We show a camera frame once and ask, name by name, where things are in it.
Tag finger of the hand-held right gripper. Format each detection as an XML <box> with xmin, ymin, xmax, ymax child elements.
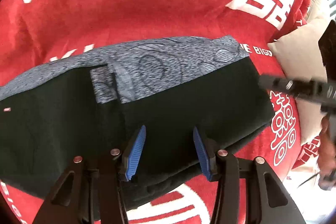
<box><xmin>259</xmin><ymin>74</ymin><xmax>336</xmax><ymax>109</ymax></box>

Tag person's right hand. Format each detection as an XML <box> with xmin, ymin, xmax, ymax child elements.
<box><xmin>316</xmin><ymin>113</ymin><xmax>336</xmax><ymax>183</ymax></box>

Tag black pants with blue stripe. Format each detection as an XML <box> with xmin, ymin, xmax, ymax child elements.
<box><xmin>0</xmin><ymin>35</ymin><xmax>275</xmax><ymax>222</ymax></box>

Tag white pillow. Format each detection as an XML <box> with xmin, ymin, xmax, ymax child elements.
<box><xmin>267</xmin><ymin>17</ymin><xmax>330</xmax><ymax>146</ymax></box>

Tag red printed blanket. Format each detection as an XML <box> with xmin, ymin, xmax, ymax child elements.
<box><xmin>0</xmin><ymin>0</ymin><xmax>328</xmax><ymax>224</ymax></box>

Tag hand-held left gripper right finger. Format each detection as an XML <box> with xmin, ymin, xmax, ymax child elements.
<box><xmin>193</xmin><ymin>126</ymin><xmax>306</xmax><ymax>224</ymax></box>

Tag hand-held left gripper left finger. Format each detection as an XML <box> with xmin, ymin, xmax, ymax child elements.
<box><xmin>31</xmin><ymin>125</ymin><xmax>147</xmax><ymax>224</ymax></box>

